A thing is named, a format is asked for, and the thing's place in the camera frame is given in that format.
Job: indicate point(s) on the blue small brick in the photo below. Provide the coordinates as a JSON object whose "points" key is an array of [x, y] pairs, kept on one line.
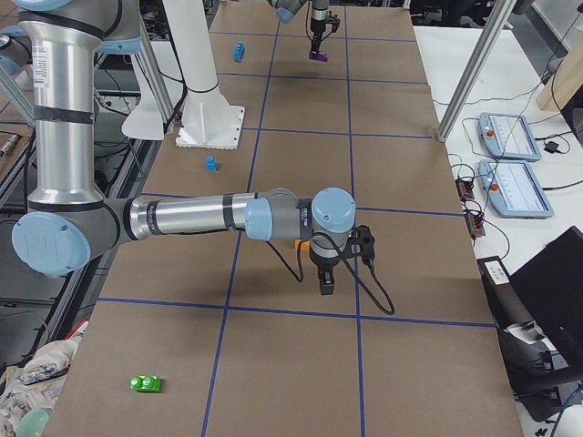
{"points": [[211, 164]]}

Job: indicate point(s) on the black laptop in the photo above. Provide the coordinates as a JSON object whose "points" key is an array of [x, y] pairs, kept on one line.
{"points": [[550, 287]]}

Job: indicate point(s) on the upper teach pendant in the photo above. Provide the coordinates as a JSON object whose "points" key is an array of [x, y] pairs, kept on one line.
{"points": [[508, 136]]}

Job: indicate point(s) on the green double brick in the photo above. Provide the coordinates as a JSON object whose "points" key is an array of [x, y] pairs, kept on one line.
{"points": [[146, 383]]}

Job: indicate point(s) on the aluminium frame post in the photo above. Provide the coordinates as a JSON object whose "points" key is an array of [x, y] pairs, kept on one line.
{"points": [[474, 65]]}

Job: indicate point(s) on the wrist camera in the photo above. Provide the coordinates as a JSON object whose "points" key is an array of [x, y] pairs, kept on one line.
{"points": [[362, 245], [333, 21]]}

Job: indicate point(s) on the pale green round object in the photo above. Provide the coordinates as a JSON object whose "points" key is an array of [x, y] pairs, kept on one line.
{"points": [[33, 423]]}

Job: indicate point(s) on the upper orange relay board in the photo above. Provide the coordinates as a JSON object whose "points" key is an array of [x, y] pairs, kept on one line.
{"points": [[464, 189]]}

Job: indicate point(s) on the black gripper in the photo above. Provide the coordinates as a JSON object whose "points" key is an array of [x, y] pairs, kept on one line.
{"points": [[319, 25], [324, 263]]}

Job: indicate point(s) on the orange trapezoid block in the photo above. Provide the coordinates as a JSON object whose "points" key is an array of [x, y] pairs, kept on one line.
{"points": [[302, 245]]}

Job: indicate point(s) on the purple trapezoid block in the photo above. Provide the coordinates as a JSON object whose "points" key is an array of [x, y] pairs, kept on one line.
{"points": [[319, 56]]}

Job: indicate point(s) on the blue long brick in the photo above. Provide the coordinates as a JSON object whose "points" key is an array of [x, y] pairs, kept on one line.
{"points": [[238, 52]]}

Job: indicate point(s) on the lower orange relay board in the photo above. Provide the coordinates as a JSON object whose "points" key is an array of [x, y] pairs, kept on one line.
{"points": [[474, 225]]}

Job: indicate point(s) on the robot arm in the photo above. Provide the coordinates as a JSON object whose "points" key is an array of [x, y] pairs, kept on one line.
{"points": [[70, 222], [320, 17]]}

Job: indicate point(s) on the orange relay board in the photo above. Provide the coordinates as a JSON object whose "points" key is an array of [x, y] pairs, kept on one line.
{"points": [[474, 225], [464, 189]]}

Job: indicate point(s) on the lower teach pendant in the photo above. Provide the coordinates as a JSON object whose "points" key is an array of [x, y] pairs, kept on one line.
{"points": [[512, 190]]}

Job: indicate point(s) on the patterned cloth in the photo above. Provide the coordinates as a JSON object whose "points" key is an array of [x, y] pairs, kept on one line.
{"points": [[38, 384]]}

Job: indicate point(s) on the teach pendant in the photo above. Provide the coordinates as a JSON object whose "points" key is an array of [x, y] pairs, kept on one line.
{"points": [[512, 190], [508, 136]]}

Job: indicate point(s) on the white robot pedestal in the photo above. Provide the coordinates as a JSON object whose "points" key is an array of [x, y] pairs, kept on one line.
{"points": [[185, 79]]}

